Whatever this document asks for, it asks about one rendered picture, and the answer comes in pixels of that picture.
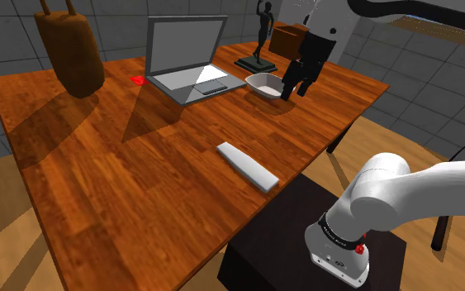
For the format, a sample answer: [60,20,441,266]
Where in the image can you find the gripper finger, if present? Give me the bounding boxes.
[280,59,305,102]
[296,61,324,98]

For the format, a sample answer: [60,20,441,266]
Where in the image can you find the white bowl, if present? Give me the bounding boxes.
[244,72,298,101]

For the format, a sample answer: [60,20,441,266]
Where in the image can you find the brown box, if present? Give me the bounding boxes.
[268,21,312,61]

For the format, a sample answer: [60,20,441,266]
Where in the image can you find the dark human figure statue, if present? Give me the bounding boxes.
[234,0,278,75]

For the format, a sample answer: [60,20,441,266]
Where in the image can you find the white flat bar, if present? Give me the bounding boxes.
[215,141,281,194]

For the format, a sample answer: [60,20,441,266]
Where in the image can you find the grey open laptop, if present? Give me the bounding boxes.
[144,15,249,107]

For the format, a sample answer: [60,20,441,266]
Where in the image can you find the dark robot stand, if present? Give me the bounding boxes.
[216,173,408,291]

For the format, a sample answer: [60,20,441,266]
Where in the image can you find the wooden table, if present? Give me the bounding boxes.
[0,40,391,291]

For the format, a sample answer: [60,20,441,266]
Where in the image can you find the brown bag with handles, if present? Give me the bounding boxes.
[33,0,107,100]

